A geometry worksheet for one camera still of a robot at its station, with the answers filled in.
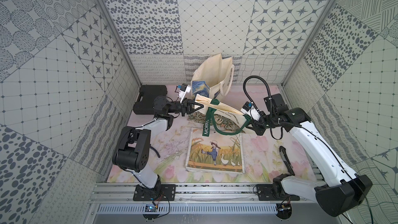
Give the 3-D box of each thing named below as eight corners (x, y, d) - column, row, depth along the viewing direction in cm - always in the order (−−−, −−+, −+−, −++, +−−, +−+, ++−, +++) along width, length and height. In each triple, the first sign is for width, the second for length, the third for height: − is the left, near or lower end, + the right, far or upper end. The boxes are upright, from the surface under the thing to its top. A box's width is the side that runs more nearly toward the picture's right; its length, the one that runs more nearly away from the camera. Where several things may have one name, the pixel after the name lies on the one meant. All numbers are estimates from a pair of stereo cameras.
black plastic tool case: (134, 114, 104) (131, 110, 100) (143, 88, 119) (141, 84, 115) (162, 114, 104) (160, 110, 100) (167, 88, 119) (166, 84, 115)
